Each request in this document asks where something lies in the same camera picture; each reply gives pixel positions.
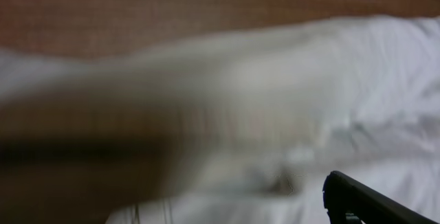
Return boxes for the beige khaki shorts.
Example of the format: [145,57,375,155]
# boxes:
[1,16,439,223]

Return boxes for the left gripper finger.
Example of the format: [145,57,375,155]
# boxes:
[322,170,437,224]

